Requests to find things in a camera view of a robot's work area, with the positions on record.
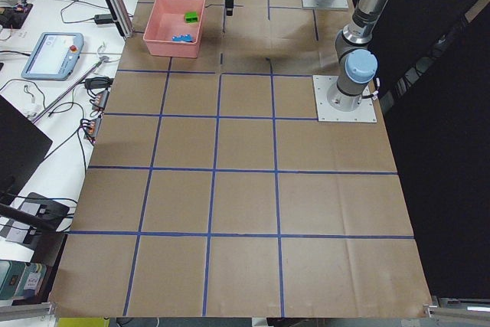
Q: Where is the blue toy block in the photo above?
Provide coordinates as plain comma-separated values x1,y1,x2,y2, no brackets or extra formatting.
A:
171,34,194,43

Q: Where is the pink plastic box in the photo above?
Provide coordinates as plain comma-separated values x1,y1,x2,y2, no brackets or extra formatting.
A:
143,0,205,58

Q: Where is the black device on desk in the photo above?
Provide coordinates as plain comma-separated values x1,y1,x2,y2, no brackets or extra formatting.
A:
18,192,70,231

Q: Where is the teach pendant tablet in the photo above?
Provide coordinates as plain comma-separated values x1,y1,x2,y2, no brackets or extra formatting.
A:
21,32,84,81

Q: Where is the black power adapter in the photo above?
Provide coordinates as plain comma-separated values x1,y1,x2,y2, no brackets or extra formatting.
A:
93,14,114,25

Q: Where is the black monitor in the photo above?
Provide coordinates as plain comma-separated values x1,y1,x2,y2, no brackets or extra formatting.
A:
0,96,53,205

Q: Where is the metal rod on desk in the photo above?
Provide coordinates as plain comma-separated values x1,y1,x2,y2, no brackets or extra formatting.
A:
31,55,109,124

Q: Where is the green toy block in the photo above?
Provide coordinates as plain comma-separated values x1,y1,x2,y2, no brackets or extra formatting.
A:
184,11,199,23

